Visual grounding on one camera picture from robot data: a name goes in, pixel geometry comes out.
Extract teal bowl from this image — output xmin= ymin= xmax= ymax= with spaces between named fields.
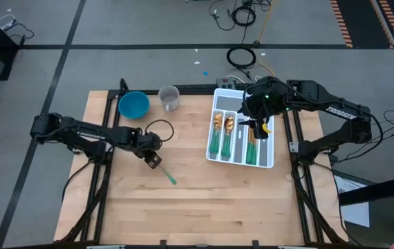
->
xmin=118 ymin=91 xmax=151 ymax=120

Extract white paper sheet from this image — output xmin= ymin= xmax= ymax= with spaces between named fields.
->
xmin=333 ymin=174 xmax=370 ymax=228

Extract coiled black cable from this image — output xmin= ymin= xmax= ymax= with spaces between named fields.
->
xmin=225 ymin=46 xmax=257 ymax=70
xmin=231 ymin=5 xmax=256 ymax=28

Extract black aluminium table frame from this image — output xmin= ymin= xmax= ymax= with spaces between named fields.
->
xmin=53 ymin=77 xmax=348 ymax=249

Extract grey patterned mug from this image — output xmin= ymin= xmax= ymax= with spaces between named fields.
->
xmin=158 ymin=84 xmax=181 ymax=112

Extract black desk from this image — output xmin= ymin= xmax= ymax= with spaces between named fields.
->
xmin=338 ymin=172 xmax=394 ymax=249

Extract black mat orange stripes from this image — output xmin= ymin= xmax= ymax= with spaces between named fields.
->
xmin=330 ymin=0 xmax=394 ymax=49

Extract white plastic cutlery tray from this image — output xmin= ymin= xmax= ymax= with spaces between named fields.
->
xmin=205 ymin=87 xmax=276 ymax=169

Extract yellow floor cable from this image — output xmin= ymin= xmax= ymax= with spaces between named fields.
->
xmin=256 ymin=57 xmax=276 ymax=78

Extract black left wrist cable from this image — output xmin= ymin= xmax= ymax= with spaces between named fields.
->
xmin=144 ymin=119 xmax=175 ymax=143

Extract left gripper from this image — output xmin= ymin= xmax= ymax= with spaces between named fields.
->
xmin=133 ymin=131 xmax=164 ymax=170

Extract hanging yellow cable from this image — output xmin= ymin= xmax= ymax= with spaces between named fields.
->
xmin=256 ymin=0 xmax=276 ymax=46

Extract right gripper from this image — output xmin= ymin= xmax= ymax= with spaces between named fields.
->
xmin=238 ymin=76 xmax=290 ymax=140

